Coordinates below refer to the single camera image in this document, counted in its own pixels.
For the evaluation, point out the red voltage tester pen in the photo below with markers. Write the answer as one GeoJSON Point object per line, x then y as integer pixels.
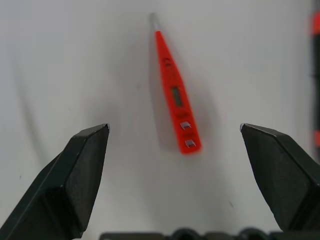
{"type": "Point", "coordinates": [175, 95]}

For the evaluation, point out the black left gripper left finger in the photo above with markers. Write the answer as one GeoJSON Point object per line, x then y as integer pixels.
{"type": "Point", "coordinates": [62, 185]}

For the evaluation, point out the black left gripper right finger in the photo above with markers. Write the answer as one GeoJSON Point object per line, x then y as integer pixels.
{"type": "Point", "coordinates": [282, 175]}

